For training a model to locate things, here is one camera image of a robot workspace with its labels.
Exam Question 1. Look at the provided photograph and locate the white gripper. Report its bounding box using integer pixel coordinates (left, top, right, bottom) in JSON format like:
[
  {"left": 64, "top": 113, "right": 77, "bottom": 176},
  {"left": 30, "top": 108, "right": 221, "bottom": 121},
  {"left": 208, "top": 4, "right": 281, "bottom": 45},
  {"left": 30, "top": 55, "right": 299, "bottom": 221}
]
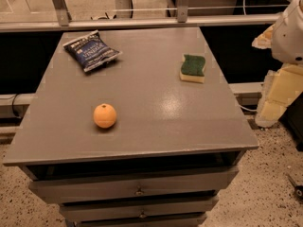
[{"left": 252, "top": 26, "right": 303, "bottom": 128}]

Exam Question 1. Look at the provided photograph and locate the blue chip bag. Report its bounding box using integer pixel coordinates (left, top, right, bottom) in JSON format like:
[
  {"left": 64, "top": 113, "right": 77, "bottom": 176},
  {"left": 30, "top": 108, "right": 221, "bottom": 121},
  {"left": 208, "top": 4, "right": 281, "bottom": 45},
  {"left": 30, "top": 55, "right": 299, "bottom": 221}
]
[{"left": 63, "top": 30, "right": 122, "bottom": 73}]

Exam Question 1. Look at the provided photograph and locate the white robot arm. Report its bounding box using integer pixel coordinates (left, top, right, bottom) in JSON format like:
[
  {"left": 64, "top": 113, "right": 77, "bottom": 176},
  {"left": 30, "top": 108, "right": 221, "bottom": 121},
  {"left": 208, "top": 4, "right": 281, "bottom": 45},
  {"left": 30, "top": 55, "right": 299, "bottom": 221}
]
[{"left": 252, "top": 0, "right": 303, "bottom": 128}]

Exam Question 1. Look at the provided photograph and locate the green and yellow sponge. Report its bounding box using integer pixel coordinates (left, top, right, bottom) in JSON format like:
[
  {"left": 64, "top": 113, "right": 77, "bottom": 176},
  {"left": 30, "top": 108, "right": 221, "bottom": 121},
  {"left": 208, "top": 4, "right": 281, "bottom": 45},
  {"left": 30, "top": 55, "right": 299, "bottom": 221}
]
[{"left": 180, "top": 54, "right": 205, "bottom": 83}]

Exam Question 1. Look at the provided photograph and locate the grey metal railing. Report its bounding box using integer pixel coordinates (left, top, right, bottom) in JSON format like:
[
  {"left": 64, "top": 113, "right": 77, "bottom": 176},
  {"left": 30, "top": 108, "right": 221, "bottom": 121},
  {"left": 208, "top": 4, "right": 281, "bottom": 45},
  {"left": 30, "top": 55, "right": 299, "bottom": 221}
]
[{"left": 0, "top": 0, "right": 292, "bottom": 33}]

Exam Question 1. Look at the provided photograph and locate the grey drawer cabinet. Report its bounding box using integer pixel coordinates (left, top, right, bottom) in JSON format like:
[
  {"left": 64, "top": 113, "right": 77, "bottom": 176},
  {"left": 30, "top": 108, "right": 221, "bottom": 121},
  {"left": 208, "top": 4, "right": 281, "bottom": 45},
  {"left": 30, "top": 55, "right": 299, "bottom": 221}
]
[{"left": 2, "top": 26, "right": 260, "bottom": 227}]

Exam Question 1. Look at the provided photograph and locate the dark caster wheel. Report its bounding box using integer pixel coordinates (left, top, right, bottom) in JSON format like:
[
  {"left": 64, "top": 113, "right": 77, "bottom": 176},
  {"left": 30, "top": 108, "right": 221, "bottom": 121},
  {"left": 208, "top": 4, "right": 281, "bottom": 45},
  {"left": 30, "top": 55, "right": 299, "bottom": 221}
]
[{"left": 287, "top": 174, "right": 303, "bottom": 201}]

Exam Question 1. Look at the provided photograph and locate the orange fruit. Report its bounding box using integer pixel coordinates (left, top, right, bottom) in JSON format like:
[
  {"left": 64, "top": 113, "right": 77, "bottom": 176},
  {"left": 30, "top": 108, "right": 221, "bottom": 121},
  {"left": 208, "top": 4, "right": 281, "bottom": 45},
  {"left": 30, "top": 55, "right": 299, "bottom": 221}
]
[{"left": 93, "top": 104, "right": 117, "bottom": 129}]

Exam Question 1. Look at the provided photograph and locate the bottom grey drawer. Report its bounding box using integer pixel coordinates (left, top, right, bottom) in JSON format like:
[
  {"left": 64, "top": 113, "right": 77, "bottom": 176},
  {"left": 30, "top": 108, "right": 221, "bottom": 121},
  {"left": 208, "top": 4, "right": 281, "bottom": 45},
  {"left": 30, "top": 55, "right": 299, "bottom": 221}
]
[{"left": 77, "top": 213, "right": 206, "bottom": 227}]

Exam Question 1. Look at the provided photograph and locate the grey drawer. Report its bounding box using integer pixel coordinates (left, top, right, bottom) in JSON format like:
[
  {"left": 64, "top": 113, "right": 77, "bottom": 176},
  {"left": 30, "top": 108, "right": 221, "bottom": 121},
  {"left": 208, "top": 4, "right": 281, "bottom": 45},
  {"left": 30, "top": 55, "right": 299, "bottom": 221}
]
[
  {"left": 29, "top": 166, "right": 239, "bottom": 203},
  {"left": 77, "top": 213, "right": 206, "bottom": 227},
  {"left": 60, "top": 195, "right": 219, "bottom": 221}
]

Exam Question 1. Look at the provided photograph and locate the middle grey drawer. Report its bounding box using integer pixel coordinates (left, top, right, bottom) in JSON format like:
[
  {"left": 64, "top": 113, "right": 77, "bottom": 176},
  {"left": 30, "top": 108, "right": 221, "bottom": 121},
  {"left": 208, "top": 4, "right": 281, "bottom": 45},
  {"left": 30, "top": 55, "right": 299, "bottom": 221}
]
[{"left": 60, "top": 195, "right": 219, "bottom": 221}]

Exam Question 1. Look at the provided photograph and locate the top grey drawer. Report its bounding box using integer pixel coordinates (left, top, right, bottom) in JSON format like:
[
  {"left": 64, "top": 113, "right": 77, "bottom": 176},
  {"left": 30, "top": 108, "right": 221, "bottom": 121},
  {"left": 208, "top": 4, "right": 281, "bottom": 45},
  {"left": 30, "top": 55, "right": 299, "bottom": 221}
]
[{"left": 29, "top": 166, "right": 239, "bottom": 203}]

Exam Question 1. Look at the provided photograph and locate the black cable on left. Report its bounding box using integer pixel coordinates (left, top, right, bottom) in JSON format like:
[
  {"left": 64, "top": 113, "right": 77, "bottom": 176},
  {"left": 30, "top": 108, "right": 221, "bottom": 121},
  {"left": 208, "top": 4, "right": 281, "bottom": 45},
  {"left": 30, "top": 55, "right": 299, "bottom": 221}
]
[{"left": 10, "top": 93, "right": 22, "bottom": 118}]

